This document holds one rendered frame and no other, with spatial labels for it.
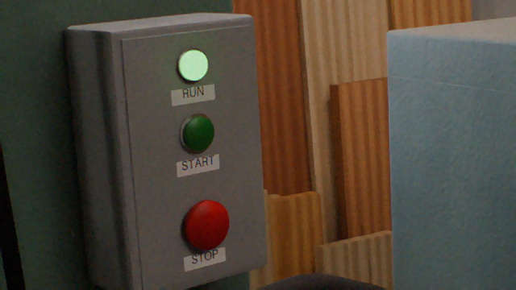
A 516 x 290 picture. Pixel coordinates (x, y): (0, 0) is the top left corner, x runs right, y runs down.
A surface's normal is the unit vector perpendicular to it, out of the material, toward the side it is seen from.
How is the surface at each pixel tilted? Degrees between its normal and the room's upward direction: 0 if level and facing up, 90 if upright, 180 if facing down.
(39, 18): 90
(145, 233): 90
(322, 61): 86
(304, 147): 87
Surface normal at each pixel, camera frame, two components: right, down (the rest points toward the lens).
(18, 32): 0.59, 0.15
